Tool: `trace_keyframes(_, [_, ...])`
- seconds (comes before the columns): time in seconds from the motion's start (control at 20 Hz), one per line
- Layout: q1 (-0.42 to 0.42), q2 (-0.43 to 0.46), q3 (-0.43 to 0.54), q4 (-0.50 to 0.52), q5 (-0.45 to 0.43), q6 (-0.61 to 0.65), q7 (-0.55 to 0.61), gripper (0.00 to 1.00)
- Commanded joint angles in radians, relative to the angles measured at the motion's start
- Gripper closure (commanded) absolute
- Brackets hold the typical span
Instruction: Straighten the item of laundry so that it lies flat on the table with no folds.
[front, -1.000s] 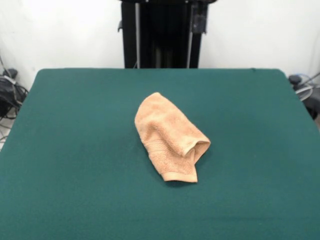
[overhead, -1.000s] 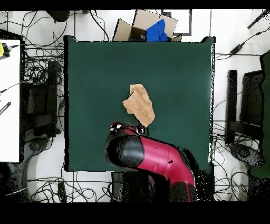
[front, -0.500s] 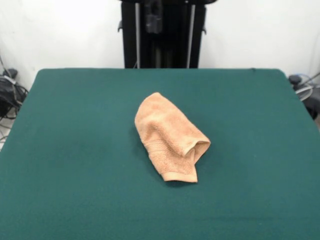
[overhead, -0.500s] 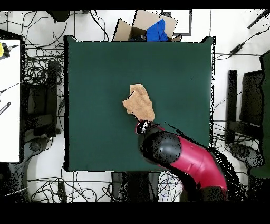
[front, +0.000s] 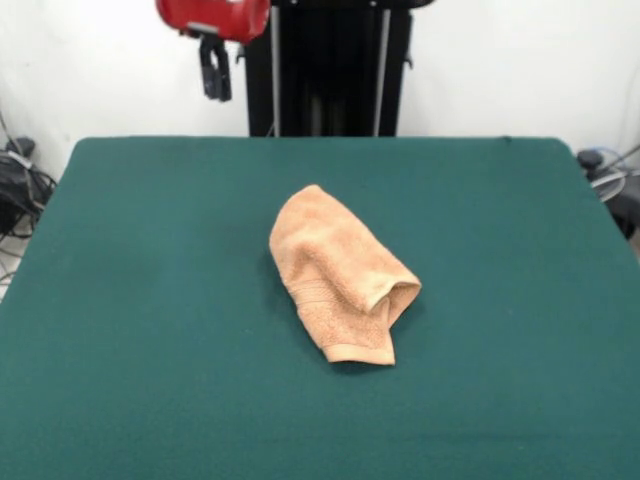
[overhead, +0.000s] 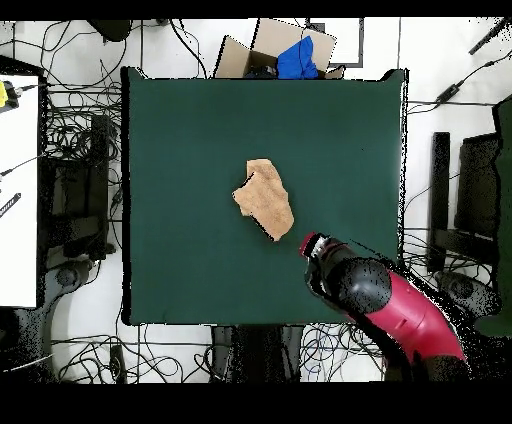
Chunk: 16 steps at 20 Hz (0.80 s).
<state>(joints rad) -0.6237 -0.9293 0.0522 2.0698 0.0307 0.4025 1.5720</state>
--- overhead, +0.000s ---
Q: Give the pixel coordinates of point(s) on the peach terry towel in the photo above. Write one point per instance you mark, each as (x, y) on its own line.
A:
(268, 200)

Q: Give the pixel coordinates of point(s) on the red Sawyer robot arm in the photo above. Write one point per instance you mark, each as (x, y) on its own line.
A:
(416, 316)

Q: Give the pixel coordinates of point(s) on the black flat panel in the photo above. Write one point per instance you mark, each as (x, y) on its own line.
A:
(478, 188)

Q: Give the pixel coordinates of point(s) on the dark green table cloth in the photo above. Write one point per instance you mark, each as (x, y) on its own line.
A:
(200, 160)

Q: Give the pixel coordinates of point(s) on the black upright bar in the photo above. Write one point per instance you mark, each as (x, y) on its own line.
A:
(440, 192)

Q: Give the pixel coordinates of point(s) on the blue cloth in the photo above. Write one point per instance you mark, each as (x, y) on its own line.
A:
(296, 60)

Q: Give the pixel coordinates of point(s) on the brown cardboard box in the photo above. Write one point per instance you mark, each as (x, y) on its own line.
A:
(236, 60)

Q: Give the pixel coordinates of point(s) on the black power adapter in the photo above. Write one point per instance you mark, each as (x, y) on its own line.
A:
(448, 94)

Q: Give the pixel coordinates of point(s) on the black equipment case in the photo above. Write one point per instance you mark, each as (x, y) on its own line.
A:
(76, 192)

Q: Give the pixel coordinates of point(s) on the black long rod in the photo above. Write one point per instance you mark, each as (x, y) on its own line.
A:
(490, 36)

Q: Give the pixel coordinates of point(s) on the white desk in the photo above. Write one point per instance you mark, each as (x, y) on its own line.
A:
(18, 200)

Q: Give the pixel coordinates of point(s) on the yellow and black tool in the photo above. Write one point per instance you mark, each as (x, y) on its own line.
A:
(3, 94)

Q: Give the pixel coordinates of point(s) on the black pedestal foot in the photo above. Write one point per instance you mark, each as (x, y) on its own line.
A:
(66, 276)
(464, 288)

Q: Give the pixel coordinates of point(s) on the grey rectangular frame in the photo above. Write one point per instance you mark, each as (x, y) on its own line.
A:
(361, 44)

